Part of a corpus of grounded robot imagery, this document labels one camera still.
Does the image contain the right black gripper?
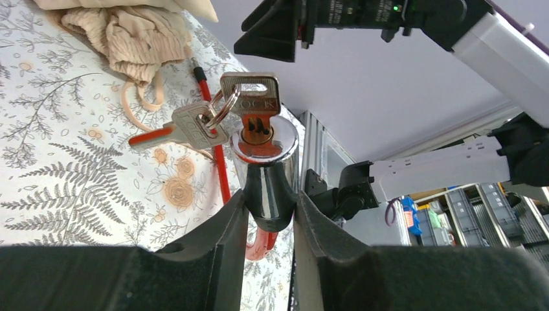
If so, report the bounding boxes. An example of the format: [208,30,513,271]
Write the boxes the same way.
[233,0,412,63]

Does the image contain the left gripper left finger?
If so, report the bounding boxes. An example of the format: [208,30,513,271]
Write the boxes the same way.
[1,191,248,310]

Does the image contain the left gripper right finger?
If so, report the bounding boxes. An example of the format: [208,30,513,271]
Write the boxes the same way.
[293,193,548,310]

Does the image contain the silver cable lock keys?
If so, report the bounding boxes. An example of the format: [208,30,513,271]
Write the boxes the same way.
[128,72,281,150]

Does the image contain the red cable lock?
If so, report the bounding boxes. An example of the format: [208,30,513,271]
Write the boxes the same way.
[219,72,299,261]

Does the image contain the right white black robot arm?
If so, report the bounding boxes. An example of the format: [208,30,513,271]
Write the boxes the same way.
[234,1,548,160]

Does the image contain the beige crumpled cloth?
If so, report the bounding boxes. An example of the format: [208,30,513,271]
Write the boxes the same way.
[36,0,218,111]

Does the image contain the grey storage shelf bins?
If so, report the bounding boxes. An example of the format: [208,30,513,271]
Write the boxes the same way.
[400,183,548,265]

